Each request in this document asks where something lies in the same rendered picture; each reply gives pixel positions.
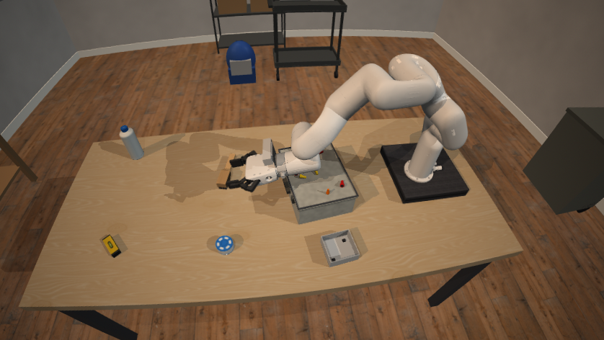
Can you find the grey bottle with blue cap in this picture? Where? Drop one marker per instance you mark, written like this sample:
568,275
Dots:
131,142

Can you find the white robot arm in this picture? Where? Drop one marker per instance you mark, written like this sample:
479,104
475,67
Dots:
385,91

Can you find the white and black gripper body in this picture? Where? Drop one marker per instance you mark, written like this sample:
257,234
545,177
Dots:
255,169

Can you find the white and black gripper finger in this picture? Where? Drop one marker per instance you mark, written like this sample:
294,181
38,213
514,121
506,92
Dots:
241,161
236,184

